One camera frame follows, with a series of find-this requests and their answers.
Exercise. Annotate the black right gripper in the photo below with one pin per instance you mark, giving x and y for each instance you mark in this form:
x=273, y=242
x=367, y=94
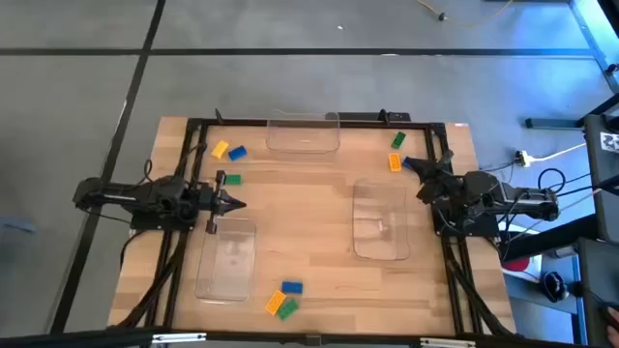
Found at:
x=442, y=181

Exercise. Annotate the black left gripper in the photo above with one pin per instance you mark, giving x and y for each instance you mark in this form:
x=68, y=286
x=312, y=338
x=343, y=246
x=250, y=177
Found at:
x=208, y=199

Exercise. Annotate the green toy brick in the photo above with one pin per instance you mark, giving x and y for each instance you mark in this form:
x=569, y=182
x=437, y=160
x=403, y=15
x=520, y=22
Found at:
x=398, y=140
x=288, y=309
x=233, y=180

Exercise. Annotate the blue toy brick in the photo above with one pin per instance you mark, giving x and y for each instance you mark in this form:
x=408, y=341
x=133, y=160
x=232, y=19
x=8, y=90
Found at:
x=405, y=164
x=237, y=153
x=292, y=287

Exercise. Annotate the orange-yellow toy brick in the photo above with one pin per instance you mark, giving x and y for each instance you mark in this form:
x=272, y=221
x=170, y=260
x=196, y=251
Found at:
x=275, y=302
x=394, y=163

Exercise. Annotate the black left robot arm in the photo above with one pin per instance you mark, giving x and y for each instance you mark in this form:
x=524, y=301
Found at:
x=145, y=193

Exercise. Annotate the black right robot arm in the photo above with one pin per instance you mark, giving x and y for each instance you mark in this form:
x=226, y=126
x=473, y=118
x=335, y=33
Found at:
x=522, y=203

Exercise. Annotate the yellow toy brick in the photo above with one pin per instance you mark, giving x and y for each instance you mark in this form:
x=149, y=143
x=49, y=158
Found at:
x=220, y=149

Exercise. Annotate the clear plastic tray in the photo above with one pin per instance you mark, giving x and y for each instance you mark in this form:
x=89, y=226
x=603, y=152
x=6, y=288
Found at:
x=382, y=222
x=302, y=137
x=226, y=261

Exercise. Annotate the white power strip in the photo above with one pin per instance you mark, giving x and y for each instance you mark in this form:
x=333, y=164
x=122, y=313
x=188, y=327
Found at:
x=522, y=158

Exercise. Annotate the red-orange round object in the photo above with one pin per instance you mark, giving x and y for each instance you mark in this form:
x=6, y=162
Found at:
x=516, y=265

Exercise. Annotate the grey desk foot bar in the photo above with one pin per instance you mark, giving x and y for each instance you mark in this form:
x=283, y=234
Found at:
x=553, y=123

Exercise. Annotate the thick black bar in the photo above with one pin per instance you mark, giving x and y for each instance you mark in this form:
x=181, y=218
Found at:
x=551, y=237

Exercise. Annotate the black round device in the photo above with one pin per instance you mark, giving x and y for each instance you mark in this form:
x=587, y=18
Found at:
x=555, y=286

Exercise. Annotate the dark bin with sticker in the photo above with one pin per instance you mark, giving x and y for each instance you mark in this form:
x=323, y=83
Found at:
x=602, y=193

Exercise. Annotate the dark grey bin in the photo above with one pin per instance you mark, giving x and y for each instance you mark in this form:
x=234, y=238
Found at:
x=595, y=270

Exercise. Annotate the metal desk leg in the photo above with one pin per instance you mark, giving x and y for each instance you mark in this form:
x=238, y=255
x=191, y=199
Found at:
x=592, y=43

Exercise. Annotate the grey flat bar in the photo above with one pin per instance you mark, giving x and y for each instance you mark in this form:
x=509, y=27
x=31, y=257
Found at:
x=17, y=224

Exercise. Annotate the person's hand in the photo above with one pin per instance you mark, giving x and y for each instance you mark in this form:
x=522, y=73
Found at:
x=614, y=328

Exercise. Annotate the black frame clamp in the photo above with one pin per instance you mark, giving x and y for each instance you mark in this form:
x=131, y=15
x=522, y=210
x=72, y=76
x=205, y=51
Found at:
x=219, y=117
x=384, y=117

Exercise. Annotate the silver metal bracket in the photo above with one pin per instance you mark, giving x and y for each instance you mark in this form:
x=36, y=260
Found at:
x=447, y=343
x=179, y=338

